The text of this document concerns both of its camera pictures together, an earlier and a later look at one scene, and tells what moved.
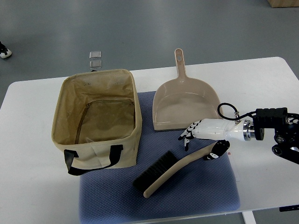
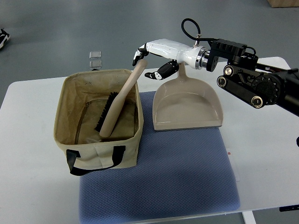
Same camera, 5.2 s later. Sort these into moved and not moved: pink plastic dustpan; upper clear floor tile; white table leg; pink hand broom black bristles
Moved: pink hand broom black bristles
Not moved: white table leg; upper clear floor tile; pink plastic dustpan
